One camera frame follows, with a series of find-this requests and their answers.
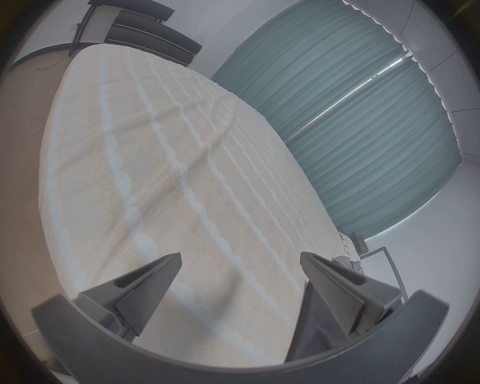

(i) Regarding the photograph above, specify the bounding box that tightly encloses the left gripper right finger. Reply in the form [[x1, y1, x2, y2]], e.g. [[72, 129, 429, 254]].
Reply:
[[300, 251, 404, 335]]

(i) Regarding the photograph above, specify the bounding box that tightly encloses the grey bedside table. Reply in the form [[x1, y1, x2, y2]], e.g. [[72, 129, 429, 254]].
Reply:
[[337, 227, 370, 257]]

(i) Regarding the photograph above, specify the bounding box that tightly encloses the blue-green curtain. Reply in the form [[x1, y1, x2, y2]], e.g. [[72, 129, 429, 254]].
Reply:
[[285, 56, 464, 237], [210, 0, 407, 141]]

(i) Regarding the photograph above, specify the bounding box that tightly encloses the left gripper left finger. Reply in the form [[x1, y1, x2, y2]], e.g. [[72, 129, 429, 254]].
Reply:
[[77, 252, 183, 337]]

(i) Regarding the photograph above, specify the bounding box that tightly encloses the black T-shirt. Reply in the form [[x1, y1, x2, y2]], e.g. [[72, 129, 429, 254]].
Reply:
[[284, 279, 349, 362]]

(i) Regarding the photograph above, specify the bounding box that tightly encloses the black chest of drawers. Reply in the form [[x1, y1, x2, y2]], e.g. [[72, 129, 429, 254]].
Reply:
[[71, 0, 203, 67]]

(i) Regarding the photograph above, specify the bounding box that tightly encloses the white printed pillow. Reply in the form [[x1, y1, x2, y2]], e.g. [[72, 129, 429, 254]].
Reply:
[[337, 230, 357, 259]]

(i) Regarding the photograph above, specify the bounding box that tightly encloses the grey knitted garment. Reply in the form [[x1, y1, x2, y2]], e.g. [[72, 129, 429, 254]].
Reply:
[[332, 256, 366, 278]]

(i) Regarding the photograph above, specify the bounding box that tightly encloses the bed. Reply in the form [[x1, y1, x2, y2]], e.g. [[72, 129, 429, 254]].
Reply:
[[37, 43, 407, 366]]

